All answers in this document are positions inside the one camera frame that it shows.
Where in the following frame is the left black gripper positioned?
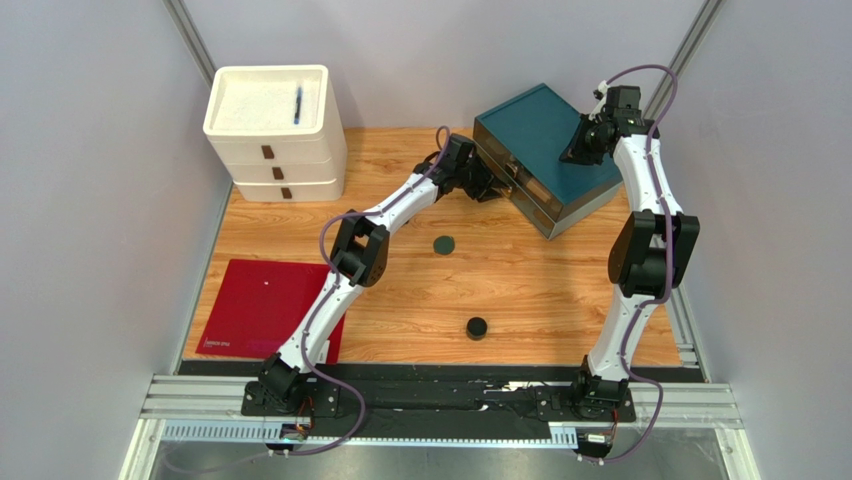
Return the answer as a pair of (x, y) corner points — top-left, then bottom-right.
(456, 155), (511, 205)

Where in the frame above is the teal drawer organizer box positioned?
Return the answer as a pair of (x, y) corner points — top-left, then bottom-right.
(474, 83), (622, 240)

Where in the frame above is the black round jar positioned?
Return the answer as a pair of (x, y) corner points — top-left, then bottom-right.
(465, 317), (488, 341)

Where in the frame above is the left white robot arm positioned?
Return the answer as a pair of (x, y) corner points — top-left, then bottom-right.
(241, 134), (506, 416)

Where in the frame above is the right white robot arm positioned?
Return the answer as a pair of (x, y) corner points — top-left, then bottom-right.
(559, 82), (700, 420)

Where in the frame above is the blue pen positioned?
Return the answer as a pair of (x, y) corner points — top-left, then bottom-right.
(293, 85), (304, 125)

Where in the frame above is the white three-drawer organizer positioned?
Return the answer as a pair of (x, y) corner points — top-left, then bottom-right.
(203, 64), (348, 203)

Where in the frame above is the red mat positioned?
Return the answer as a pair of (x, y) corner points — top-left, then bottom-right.
(195, 259), (330, 359)

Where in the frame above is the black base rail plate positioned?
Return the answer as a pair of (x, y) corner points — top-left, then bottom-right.
(176, 359), (706, 441)

